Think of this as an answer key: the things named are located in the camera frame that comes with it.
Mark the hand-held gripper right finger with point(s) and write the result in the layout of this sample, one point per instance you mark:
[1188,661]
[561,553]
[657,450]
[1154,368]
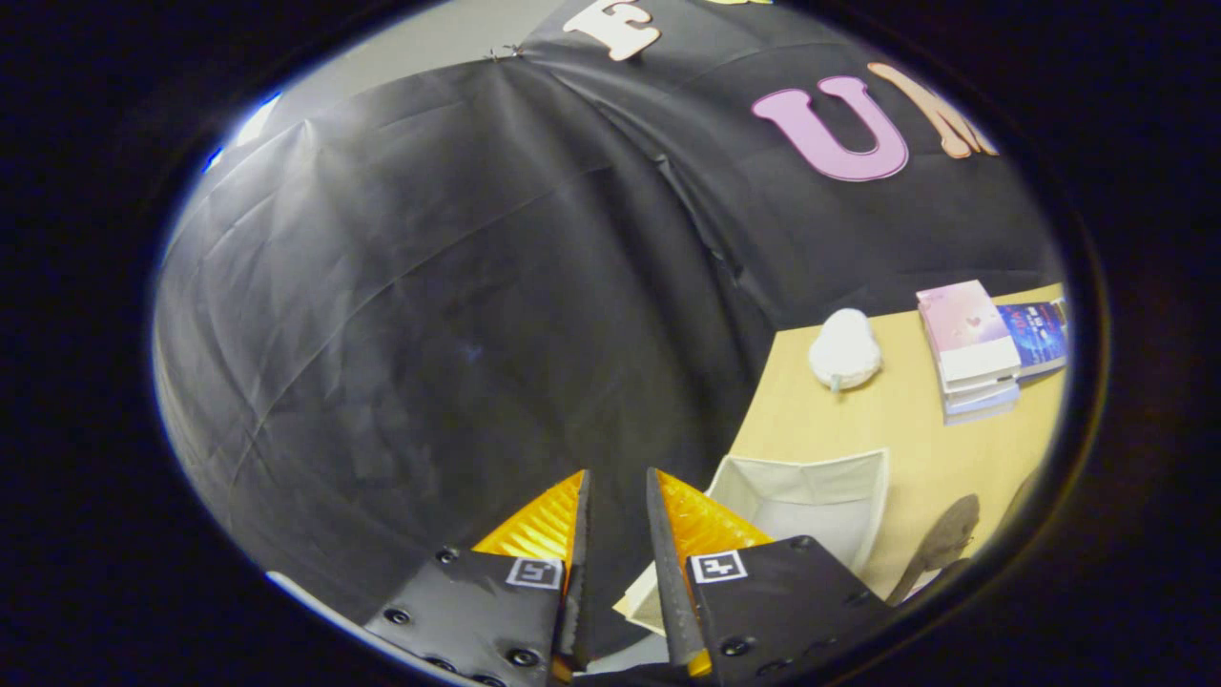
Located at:
[665,582]

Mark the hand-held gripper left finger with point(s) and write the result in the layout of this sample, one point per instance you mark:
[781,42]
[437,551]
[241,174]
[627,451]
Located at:
[580,572]

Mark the white fabric storage box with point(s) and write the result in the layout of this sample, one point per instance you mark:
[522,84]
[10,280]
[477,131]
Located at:
[811,496]

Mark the white plush ball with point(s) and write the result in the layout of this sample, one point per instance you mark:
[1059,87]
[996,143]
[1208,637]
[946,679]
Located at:
[844,348]

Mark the black backdrop cloth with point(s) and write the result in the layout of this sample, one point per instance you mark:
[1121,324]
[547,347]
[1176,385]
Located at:
[429,305]

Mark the pale blue book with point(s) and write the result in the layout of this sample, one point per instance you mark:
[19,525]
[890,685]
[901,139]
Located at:
[983,401]

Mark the pink cover book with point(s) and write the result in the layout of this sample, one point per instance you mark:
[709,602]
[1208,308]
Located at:
[963,324]

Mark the dark blue cover book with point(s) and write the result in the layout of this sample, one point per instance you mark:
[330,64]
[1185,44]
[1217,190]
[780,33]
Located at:
[1040,334]

